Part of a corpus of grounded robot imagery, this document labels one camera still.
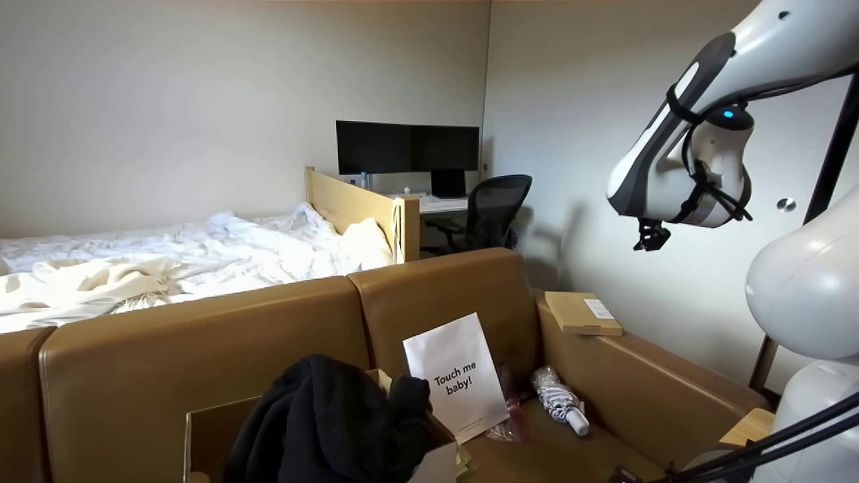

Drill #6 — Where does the black wide monitor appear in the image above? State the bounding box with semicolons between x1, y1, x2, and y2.
334;118;483;201

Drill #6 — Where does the white desk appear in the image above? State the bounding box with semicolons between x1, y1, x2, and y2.
417;194;472;219

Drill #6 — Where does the white crumpled bedding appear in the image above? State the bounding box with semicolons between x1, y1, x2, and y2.
0;198;398;339

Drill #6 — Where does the wooden bed footboard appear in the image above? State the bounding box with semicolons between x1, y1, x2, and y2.
304;164;425;270

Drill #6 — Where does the red clear plastic bag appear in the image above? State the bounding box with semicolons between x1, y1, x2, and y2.
483;389;535;449

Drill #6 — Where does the black office chair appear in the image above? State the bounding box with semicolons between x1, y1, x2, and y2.
422;172;538;260

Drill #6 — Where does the white paper sign with text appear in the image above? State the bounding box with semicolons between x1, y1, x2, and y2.
401;311;512;449

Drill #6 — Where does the tan cardboard box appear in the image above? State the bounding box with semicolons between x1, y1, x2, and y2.
0;247;778;483

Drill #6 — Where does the black garment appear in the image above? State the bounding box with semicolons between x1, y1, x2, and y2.
222;351;444;483

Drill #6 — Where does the white patterned folded umbrella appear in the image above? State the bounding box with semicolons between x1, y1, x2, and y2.
529;363;597;440

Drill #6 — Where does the black diagonal pole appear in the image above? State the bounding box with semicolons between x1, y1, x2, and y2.
750;76;859;398

